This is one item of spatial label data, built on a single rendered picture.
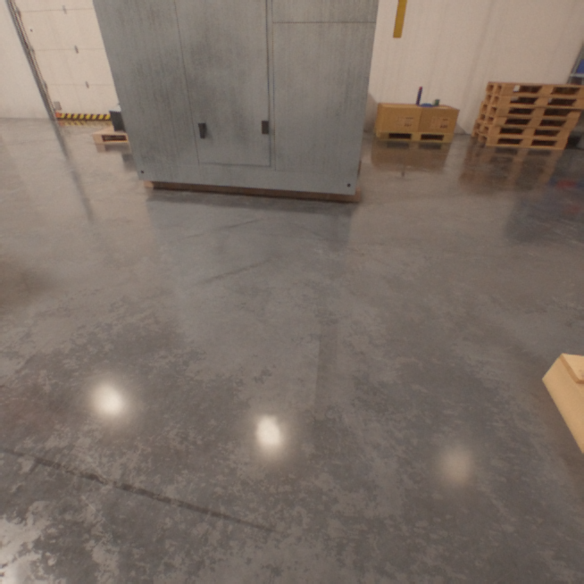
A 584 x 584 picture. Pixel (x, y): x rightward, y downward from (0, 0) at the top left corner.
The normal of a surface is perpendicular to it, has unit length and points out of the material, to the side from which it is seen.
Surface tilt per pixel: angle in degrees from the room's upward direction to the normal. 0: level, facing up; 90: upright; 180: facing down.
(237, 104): 90
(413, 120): 90
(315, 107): 90
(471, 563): 0
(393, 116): 90
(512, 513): 0
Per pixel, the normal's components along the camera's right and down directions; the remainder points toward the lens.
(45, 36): -0.18, 0.58
